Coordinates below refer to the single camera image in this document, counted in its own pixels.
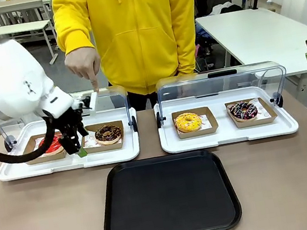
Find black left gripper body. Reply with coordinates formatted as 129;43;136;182
51;106;88;141

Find person's right forearm yellow sleeve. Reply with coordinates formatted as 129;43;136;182
49;0;98;56

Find person's left forearm yellow sleeve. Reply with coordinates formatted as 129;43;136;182
164;0;210;77

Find red glazed donut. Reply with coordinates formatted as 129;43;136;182
37;132;67;158

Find white display tray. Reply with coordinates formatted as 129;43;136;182
152;78;301;157
0;103;145;184

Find chocolate donut with colourful sprinkles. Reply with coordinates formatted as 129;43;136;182
93;122;125;148

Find brown cardboard donut box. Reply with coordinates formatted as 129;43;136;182
224;94;279;131
78;119;128;157
170;104;220;141
21;130;70;167

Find dark donut with pink drizzle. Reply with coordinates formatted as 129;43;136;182
228;98;261;124

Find yellow glazed donut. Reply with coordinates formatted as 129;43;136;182
172;109;204;135

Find black serving tray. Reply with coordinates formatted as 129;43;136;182
93;143;246;230

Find person's right hand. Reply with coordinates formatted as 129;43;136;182
62;45;106;97

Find white printed paper liner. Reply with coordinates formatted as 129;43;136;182
250;96;271;119
83;132;100;149
199;113;213;130

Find clear plastic display cover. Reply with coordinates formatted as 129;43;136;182
0;82;139;155

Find large white workshop table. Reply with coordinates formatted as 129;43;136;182
193;0;307;92

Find black and white clothes pile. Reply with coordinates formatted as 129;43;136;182
207;0;244;17

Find white table with white legs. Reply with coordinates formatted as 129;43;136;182
0;17;58;73

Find yellow hoodie torso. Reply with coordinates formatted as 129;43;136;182
82;0;207;103

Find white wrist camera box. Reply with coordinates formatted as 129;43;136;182
79;91;102;113

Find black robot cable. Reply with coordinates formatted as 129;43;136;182
0;102;62;168

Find clear cover with black handle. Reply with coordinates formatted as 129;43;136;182
149;56;293;130

